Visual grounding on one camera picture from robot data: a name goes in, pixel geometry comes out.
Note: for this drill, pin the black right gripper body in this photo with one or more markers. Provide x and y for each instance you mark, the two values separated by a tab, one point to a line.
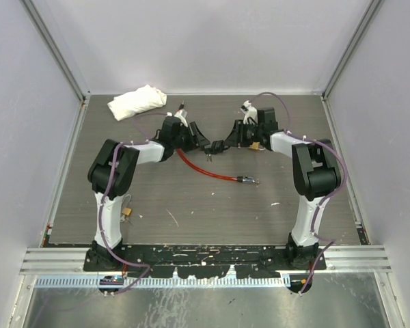
251	133

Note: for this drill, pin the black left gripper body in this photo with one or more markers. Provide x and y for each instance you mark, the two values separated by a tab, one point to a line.
185	141

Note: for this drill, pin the black-headed key bunch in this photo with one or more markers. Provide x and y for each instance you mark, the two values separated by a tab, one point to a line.
209	153

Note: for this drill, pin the large brass padlock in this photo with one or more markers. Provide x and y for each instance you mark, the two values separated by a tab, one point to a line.
255	146

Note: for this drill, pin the black padlock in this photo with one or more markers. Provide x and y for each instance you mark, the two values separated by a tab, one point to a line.
217	147

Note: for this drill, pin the white cloth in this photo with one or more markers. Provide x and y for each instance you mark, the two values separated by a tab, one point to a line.
139	101

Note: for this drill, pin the small brass padlock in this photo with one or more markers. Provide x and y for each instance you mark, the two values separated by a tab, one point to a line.
126	205

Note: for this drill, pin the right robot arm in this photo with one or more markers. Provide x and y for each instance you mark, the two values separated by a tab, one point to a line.
315	170

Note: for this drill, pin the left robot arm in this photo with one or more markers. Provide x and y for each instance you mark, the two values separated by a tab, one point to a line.
112	171

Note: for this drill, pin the small silver keys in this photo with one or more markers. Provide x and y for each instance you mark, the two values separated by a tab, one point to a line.
125	220

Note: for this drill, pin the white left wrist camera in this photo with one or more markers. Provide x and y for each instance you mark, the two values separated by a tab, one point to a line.
182	116

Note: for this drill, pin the red cable lock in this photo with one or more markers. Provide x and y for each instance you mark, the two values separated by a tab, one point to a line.
240	179

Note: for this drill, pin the blue slotted cable duct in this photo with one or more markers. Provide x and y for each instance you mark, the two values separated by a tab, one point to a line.
112	282

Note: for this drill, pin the aluminium frame rail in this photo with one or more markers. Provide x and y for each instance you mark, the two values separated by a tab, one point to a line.
53	261

